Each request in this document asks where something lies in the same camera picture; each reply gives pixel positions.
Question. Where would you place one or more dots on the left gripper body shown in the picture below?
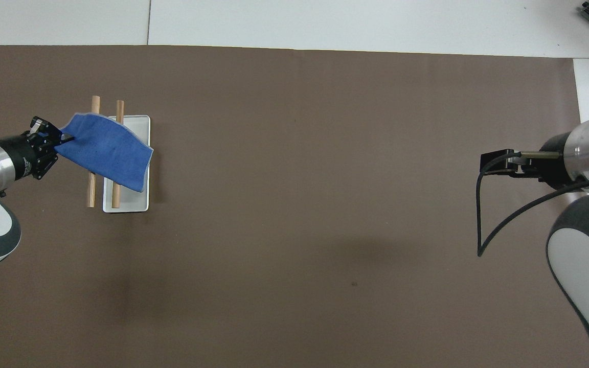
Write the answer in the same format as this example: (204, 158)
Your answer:
(17, 154)

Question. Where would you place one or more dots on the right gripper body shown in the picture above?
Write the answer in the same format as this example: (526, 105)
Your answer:
(555, 168)

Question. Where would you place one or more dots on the blue towel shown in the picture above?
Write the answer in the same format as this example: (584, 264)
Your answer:
(110, 153)

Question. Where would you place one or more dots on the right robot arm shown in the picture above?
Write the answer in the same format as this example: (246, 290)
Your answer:
(586, 255)

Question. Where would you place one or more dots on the wooden rod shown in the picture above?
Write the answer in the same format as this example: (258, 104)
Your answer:
(116, 197)
(91, 191)

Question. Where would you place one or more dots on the white rack base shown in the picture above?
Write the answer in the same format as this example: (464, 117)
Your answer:
(136, 202)

